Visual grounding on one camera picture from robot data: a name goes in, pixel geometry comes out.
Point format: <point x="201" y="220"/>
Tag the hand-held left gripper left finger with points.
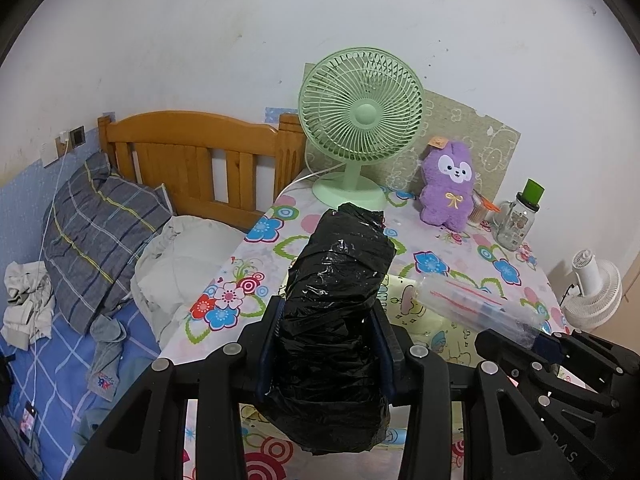
<point x="271" y="347"/>

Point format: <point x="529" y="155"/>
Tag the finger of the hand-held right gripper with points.
<point x="520" y="360"/>
<point x="547" y="349"/>

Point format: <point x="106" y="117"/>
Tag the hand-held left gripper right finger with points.
<point x="386" y="360"/>

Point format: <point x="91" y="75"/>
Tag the black garbage bag roll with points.
<point x="330" y="310"/>

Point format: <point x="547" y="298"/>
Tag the clear plastic zip bag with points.
<point x="465" y="300"/>

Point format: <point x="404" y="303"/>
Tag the white standing fan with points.
<point x="595" y="295"/>

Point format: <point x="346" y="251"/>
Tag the floral tablecloth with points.
<point x="235" y="270"/>

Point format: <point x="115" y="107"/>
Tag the white duvet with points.
<point x="175" y="270"/>

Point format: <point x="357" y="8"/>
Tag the glass mug jar black lid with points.
<point x="515" y="227"/>

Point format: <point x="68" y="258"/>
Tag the cotton swab container orange lid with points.
<point x="480" y="212"/>

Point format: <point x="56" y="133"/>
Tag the green plastic cup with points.
<point x="534" y="190"/>

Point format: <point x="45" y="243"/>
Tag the grey shorts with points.
<point x="107" y="360"/>

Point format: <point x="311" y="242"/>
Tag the purple plush toy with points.
<point x="447" y="195"/>

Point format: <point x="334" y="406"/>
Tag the wooden bed headboard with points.
<point x="185" y="160"/>

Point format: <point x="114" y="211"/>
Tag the grey plaid pillow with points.
<point x="95" y="230"/>

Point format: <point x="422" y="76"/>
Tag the blue checked bed sheet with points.
<point x="55" y="375"/>

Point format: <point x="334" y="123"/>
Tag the crumpled white grey cloth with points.
<point x="27" y="305"/>

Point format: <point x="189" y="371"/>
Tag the green desk fan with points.
<point x="362" y="112"/>

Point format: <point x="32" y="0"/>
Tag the smartphone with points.
<point x="27" y="420"/>

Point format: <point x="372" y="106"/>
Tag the black object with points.
<point x="4" y="380"/>

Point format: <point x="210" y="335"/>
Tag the wall socket panel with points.
<point x="75" y="136"/>

